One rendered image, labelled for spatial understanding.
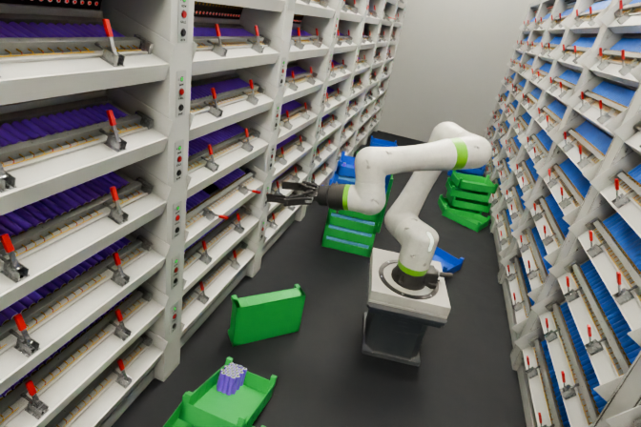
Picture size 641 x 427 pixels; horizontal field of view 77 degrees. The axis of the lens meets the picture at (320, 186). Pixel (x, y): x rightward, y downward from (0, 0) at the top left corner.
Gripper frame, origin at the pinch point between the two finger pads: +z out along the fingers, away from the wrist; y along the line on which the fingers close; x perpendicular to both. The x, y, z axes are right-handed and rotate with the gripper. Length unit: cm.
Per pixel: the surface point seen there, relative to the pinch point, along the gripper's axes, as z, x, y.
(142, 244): 26.6, -4.0, -41.7
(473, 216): -82, -84, 187
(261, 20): 16, 60, 30
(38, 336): 24, -7, -79
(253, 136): 21.4, 14.0, 25.6
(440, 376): -63, -81, 11
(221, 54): 9, 49, -13
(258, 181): 22.4, -7.8, 29.0
